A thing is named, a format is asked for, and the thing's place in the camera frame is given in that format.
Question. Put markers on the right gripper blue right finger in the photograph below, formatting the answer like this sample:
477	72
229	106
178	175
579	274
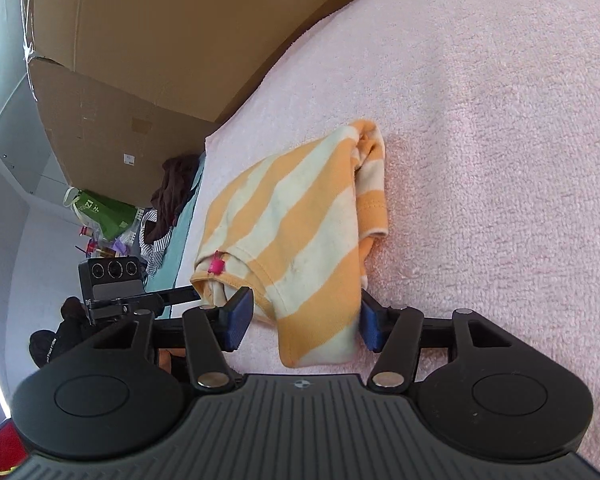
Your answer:
394	335

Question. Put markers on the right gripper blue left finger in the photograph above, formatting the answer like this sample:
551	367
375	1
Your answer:
209	333

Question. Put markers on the orange white striped sweater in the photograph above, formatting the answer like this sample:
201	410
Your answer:
296	228

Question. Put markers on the red sleeved left forearm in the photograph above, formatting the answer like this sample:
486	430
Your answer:
12	451

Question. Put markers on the navy white striped shirt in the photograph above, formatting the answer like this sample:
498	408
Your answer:
153	244

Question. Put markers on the teal folded cloth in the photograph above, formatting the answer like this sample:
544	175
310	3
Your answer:
167	275

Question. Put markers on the small white label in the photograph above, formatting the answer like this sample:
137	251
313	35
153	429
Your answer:
128	159

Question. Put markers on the dark brown garment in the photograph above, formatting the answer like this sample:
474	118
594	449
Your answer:
170	198

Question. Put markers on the left cardboard box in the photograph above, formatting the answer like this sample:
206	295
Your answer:
91	125

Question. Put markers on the pink towel mat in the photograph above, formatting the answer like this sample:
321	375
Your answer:
490	111

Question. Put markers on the large centre cardboard box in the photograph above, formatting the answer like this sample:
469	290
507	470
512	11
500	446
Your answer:
201	58

